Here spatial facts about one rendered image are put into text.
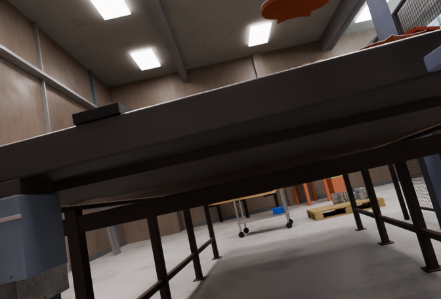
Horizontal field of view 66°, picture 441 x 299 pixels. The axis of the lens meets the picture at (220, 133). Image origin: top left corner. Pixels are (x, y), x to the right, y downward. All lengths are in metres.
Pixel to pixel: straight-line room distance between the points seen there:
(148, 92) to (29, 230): 11.58
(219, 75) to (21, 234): 11.49
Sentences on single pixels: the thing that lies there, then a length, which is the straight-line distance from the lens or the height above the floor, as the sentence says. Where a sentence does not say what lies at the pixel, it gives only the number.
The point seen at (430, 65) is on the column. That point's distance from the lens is 0.47.
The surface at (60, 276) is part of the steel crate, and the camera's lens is 4.49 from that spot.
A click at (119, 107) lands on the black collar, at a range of 0.53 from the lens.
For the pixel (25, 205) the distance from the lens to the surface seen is 0.60.
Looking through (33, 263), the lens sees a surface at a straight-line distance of 0.60.
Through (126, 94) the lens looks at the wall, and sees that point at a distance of 12.29.
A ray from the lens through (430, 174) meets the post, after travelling 2.63.
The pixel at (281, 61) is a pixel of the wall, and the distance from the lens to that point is 12.22.
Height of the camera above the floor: 0.76
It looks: 10 degrees up
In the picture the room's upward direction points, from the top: 13 degrees counter-clockwise
